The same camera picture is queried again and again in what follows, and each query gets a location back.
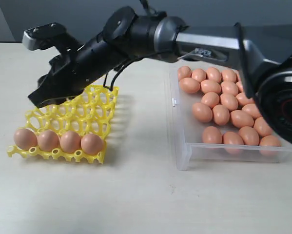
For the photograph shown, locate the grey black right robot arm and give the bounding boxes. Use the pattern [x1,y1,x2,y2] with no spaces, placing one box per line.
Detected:
[22,6,292,144]

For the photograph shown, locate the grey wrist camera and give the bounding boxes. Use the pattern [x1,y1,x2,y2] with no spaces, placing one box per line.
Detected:
[22,22,84,56]

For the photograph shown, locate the yellow plastic egg tray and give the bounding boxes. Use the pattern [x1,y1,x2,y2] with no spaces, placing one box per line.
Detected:
[7,84,119,163]

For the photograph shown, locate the clear plastic bin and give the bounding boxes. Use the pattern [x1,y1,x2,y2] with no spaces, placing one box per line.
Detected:
[169,62,292,170]

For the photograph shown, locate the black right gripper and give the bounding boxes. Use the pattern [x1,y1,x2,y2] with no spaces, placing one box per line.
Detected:
[28,53,107,108]

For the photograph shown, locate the brown egg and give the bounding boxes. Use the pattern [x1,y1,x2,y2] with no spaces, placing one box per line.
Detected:
[192,102,213,123]
[13,128,38,151]
[200,79,221,94]
[238,126,260,146]
[177,66,192,81]
[220,81,239,96]
[220,93,239,111]
[81,133,103,155]
[253,117,273,137]
[59,131,81,154]
[213,104,230,126]
[221,69,237,83]
[37,130,59,152]
[179,78,200,94]
[201,92,220,109]
[202,126,222,144]
[206,67,222,83]
[191,69,207,82]
[259,135,282,156]
[231,110,254,128]
[235,71,244,93]
[241,103,261,119]
[223,132,244,155]
[235,92,254,106]

